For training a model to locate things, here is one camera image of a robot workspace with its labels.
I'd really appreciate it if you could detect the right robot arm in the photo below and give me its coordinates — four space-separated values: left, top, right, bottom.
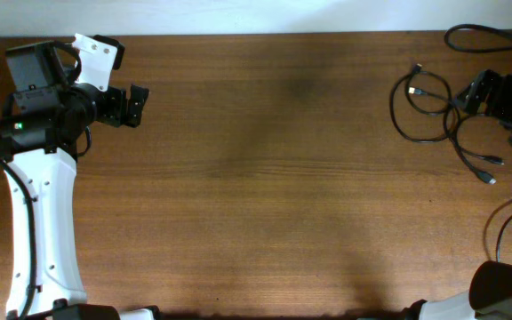
400 70 512 319

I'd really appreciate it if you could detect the thick black cable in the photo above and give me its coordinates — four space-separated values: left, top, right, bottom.
388 62 458 144

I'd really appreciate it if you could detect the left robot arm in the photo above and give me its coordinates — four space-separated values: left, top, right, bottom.
0 35 159 319

